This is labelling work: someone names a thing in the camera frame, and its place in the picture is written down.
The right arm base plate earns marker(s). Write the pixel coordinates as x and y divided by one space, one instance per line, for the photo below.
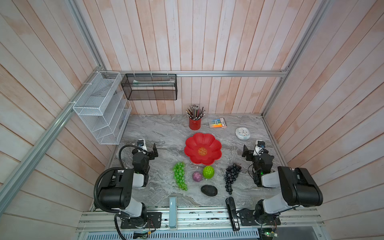
254 218

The red flower fruit bowl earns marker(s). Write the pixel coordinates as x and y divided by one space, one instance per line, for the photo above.
203 149

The dark avocado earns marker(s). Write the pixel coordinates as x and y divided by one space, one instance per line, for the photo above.
209 190

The grey blue bar tool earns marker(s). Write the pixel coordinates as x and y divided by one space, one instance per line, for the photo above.
173 213

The white mesh file organizer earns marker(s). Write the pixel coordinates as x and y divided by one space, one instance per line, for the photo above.
103 108

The black mesh wall basket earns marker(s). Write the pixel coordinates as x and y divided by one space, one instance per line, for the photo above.
150 87

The pencils bundle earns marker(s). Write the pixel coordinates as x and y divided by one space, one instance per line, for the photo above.
195 112

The red pencil cup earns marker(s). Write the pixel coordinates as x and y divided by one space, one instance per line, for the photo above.
194 124

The black stapler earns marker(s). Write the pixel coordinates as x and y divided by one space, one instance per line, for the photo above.
230 203

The aluminium front rail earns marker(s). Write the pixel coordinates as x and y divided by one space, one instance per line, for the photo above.
204 218

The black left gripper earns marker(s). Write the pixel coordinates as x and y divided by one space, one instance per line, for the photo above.
147 152

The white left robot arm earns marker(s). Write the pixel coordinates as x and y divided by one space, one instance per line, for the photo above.
113 188

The white teal alarm clock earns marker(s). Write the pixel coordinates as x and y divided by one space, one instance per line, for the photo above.
243 133

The green grape bunch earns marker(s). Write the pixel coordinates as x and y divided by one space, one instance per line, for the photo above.
179 175

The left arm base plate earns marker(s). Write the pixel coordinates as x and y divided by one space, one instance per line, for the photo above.
152 221

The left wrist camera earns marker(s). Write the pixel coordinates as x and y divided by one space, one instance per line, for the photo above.
142 144

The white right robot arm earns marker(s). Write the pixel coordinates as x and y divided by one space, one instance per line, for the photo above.
298 188

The green textured round fruit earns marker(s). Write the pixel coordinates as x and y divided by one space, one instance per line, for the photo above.
208 172

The colourful sticky notes pack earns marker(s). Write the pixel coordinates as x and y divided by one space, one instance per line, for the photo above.
218 123

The purple round fruit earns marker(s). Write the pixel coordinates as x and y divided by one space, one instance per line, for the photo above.
197 177

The dark purple grape bunch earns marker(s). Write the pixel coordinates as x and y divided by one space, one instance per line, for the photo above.
231 174

